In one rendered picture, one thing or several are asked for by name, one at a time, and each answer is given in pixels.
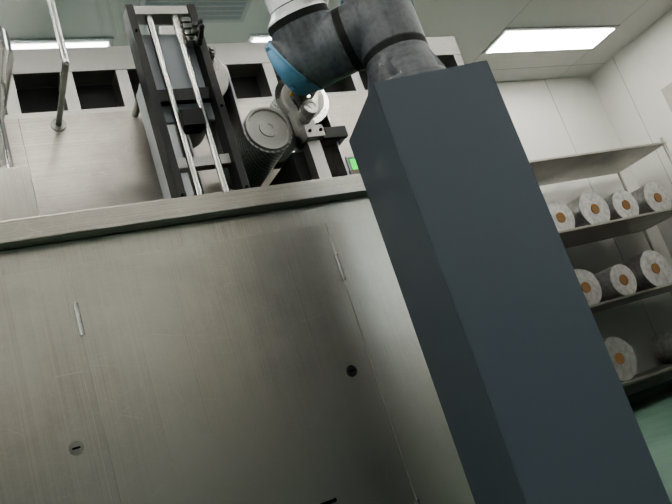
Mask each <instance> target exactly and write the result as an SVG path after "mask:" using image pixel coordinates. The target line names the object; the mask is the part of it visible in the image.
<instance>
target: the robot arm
mask: <svg viewBox="0 0 672 504"><path fill-rule="evenodd" d="M264 2H265V4H266V6H267V8H268V11H269V13H270V15H271V20H270V23H269V25H268V28H267V29H268V32H269V34H270V37H271V39H272V40H269V41H268V43H266V45H265V50H266V52H267V56H268V58H269V60H270V62H271V64H272V66H273V67H274V69H275V71H276V72H277V74H278V75H279V77H280V78H281V79H282V81H283V82H284V83H285V85H286V86H287V87H288V88H289V89H290V90H291V91H292V92H294V93H295V94H297V95H299V97H300V99H301V100H302V101H304V100H305V97H306V95H309V94H310V95H311V98H310V99H312V98H313V97H314V95H315V94H316V92H317V91H318V90H323V89H324V88H325V87H327V86H329V85H331V84H333V83H335V82H337V81H339V80H342V79H344V78H346V77H348V76H350V75H352V74H354V73H356V72H358V71H360V70H362V69H364V68H365V70H366V73H367V76H368V94H369V91H370V89H371V86H372V84H373V83H374V82H379V81H384V80H389V79H394V78H399V77H404V76H409V75H414V74H419V73H424V72H429V71H434V70H439V69H444V68H446V67H445V66H444V64H443V63H442V62H441V61H440V60H439V58H438V57H437V56H436V55H435V54H434V53H433V52H432V51H431V49H430V47H429V45H428V42H427V40H426V37H425V34H424V32H423V29H422V27H421V24H420V22H419V19H418V17H417V14H416V12H415V9H414V3H413V1H412V0H340V6H338V7H336V8H334V9H332V10H330V11H329V8H328V0H264Z"/></svg>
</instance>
